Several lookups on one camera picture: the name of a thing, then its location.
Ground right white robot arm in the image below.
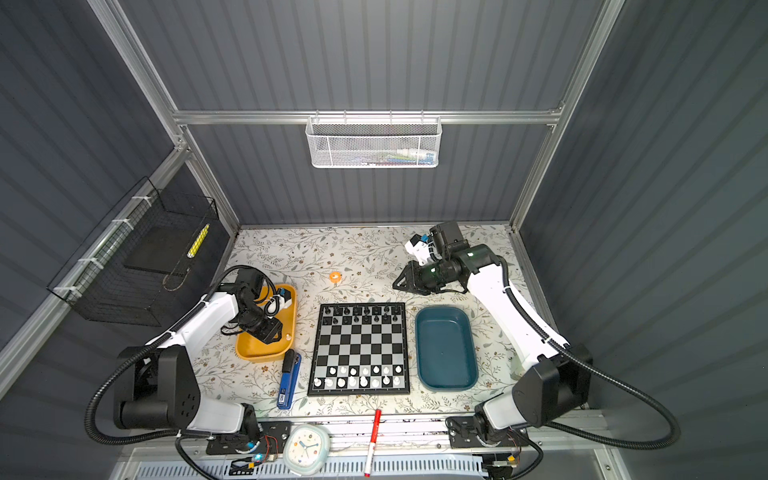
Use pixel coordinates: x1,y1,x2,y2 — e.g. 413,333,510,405
392,221,681,451

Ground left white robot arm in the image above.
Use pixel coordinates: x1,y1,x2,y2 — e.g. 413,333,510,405
84,265,294,479

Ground yellow plastic tray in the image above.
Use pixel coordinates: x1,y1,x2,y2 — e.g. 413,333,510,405
235,284,298,363

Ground blue stapler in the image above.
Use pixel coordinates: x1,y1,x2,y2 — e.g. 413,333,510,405
276,349,302,410

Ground teal plastic tray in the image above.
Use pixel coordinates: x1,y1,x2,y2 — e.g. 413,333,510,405
415,305,479,392

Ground black white chessboard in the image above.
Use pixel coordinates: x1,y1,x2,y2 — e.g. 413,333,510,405
307,302,410,397

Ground pale green cup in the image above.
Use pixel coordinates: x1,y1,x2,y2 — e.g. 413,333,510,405
508,348,526,381

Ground small white clock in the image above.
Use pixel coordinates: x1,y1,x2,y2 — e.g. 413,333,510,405
283,425,331,476

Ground red white marker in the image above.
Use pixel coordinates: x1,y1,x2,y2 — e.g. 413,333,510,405
363,409,382,478

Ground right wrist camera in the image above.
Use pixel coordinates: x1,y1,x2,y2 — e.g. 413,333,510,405
404,221,469,266

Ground black wire basket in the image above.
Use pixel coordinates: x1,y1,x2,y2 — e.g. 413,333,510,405
48,185,229,327

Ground white wire basket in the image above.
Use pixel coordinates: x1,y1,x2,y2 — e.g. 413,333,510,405
305,117,443,169

